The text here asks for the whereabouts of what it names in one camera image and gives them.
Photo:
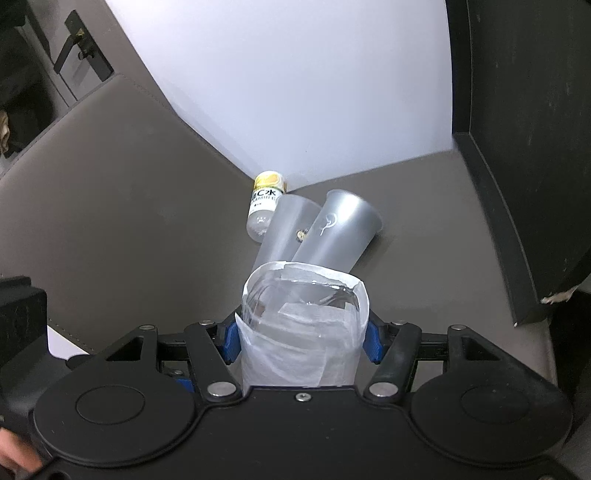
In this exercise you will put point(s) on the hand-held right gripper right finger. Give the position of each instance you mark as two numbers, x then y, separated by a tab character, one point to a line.
372	344

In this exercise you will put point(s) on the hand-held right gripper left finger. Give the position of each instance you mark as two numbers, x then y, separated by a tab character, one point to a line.
229	342

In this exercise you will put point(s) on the clear plastic bag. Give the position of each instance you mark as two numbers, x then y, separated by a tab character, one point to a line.
300	337

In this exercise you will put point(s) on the frosted plastic cup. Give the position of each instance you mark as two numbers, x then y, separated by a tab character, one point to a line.
339	230
281	226

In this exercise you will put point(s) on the person's left hand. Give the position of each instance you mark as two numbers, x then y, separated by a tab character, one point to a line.
14	450

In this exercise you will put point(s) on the small bottle with yellow cap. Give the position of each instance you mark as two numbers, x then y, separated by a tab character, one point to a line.
264	203

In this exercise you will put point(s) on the black cabinet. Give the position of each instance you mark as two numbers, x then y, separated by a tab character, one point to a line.
531	161

